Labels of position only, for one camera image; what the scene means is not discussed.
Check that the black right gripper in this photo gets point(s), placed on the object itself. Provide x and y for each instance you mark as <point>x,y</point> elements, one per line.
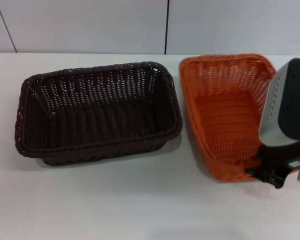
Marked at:
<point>277,160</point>

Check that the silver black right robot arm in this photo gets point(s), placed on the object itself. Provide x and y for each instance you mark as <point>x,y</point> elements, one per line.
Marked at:
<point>287,105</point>

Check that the dark brown wicker basket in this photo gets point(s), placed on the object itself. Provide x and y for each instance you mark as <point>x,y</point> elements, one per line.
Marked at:
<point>97,117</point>

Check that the orange wicker basket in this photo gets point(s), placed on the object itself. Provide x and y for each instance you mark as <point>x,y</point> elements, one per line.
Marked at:
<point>222,117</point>

